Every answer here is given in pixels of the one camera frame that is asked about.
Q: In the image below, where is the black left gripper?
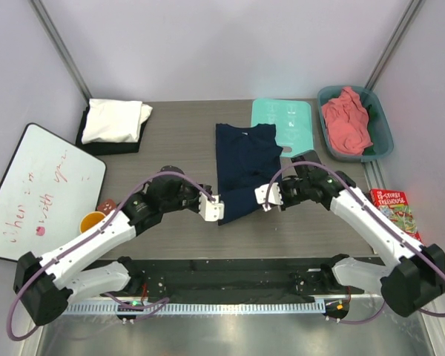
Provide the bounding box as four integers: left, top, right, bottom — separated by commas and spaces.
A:
162, 179, 212, 214

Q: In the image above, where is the navy blue t shirt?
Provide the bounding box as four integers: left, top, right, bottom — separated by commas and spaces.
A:
215, 124, 283, 226

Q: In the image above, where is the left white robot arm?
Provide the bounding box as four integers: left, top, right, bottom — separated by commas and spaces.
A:
13, 166, 224, 326

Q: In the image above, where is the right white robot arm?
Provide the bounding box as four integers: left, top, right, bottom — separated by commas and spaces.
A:
278, 151, 445, 317

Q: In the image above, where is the teal instruction mat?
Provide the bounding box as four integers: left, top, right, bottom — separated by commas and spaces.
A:
251, 99, 314, 158

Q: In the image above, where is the small red brown block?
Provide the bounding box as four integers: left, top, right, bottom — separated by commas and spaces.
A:
96, 199, 116, 216

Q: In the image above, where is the pink crumpled t shirt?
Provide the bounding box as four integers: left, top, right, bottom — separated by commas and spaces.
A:
322, 86, 373, 156

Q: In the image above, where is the white mug orange inside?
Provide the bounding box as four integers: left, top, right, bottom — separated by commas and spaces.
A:
79, 211, 106, 234

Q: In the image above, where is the folded black t shirt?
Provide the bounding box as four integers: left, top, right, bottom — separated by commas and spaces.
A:
75, 106, 148, 156

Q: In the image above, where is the teal plastic bin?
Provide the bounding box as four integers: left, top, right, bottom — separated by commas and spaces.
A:
317, 85, 394, 162

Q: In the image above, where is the red storey house book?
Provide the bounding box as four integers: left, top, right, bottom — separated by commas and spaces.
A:
369, 188, 422, 242

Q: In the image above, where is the folded white t shirt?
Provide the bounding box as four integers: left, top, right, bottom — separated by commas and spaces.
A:
81, 99, 153, 144

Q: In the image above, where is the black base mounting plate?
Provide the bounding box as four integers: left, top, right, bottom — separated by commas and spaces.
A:
115, 258, 363, 305

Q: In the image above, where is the green t shirt in bin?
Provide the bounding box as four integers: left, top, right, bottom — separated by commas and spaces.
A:
363, 105, 378, 156

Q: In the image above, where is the white dry-erase board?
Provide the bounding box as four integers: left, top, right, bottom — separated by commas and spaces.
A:
0, 123, 107, 261

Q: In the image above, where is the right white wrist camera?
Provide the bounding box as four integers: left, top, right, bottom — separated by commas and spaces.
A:
254, 182, 283, 212

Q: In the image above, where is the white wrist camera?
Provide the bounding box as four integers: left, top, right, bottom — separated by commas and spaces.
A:
198, 193, 225, 222
254, 182, 283, 212

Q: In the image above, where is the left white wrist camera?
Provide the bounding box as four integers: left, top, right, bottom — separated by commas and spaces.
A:
198, 193, 225, 222

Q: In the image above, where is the perforated white cable duct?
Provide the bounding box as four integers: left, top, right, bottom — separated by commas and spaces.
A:
63, 299, 326, 317

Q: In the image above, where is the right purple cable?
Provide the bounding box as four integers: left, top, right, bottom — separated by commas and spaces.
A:
265, 161, 445, 326

